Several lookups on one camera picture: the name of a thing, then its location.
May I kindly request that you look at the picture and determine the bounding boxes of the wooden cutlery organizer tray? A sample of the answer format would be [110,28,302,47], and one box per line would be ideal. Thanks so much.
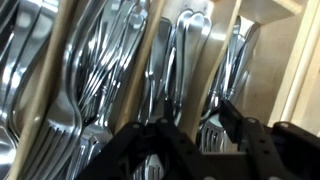
[0,0,320,180]

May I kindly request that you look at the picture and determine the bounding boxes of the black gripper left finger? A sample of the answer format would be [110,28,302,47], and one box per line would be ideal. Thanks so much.
[77,100,204,180]

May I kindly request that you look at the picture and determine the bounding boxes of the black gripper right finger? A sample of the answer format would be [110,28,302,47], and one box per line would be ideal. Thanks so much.
[218,99,320,180]

